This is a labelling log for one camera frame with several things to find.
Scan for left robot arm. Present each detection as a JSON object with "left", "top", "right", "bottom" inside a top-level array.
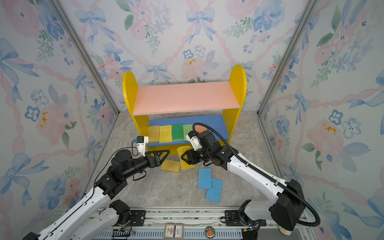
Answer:
[{"left": 24, "top": 148, "right": 171, "bottom": 240}]

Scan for round beige disc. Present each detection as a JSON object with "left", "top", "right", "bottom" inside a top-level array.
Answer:
[{"left": 279, "top": 227, "right": 291, "bottom": 236}]

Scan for round dark badge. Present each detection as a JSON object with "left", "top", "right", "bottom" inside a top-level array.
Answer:
[{"left": 204, "top": 226, "right": 216, "bottom": 239}]

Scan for dark green sponge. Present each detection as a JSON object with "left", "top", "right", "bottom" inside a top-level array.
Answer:
[{"left": 172, "top": 124, "right": 184, "bottom": 142}]

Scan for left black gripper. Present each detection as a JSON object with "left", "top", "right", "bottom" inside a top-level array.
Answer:
[{"left": 122, "top": 149, "right": 169, "bottom": 182}]

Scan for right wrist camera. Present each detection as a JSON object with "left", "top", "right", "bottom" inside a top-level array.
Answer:
[{"left": 186, "top": 135, "right": 202, "bottom": 152}]

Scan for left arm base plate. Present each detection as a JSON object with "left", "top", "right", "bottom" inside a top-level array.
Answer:
[{"left": 115, "top": 210, "right": 147, "bottom": 227}]

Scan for black corrugated cable right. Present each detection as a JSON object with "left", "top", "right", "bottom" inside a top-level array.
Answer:
[{"left": 192, "top": 122, "right": 321, "bottom": 227}]

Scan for pale yellow sponge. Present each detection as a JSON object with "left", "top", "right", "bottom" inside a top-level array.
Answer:
[
  {"left": 148, "top": 126, "right": 160, "bottom": 143},
  {"left": 161, "top": 160, "right": 181, "bottom": 174}
]

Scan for yellow shelf pink blue boards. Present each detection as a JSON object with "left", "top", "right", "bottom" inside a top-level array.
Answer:
[{"left": 123, "top": 65, "right": 247, "bottom": 142}]

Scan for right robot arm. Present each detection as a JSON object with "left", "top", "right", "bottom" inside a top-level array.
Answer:
[{"left": 177, "top": 131, "right": 305, "bottom": 231}]

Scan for blue sponge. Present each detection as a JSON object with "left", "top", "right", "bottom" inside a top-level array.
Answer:
[
  {"left": 206, "top": 178, "right": 223, "bottom": 203},
  {"left": 198, "top": 168, "right": 212, "bottom": 190}
]

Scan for light green sponge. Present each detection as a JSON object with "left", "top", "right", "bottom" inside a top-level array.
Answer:
[{"left": 183, "top": 124, "right": 193, "bottom": 142}]

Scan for bright yellow sponge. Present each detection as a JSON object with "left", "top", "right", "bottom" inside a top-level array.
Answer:
[{"left": 159, "top": 125, "right": 173, "bottom": 144}]

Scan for square printed card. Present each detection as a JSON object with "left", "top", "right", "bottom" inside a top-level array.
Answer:
[{"left": 164, "top": 223, "right": 184, "bottom": 240}]

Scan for aluminium rail base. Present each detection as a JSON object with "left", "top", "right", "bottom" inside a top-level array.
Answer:
[{"left": 55, "top": 202, "right": 316, "bottom": 240}]

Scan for orange pink sponge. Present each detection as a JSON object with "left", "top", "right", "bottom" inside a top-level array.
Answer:
[{"left": 195, "top": 125, "right": 207, "bottom": 134}]

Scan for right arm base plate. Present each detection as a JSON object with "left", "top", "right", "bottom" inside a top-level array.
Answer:
[{"left": 224, "top": 209, "right": 267, "bottom": 228}]

